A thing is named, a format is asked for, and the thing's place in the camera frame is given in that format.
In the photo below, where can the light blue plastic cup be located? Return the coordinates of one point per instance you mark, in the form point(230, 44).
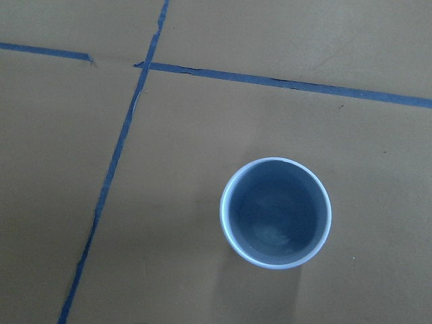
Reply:
point(275, 213)

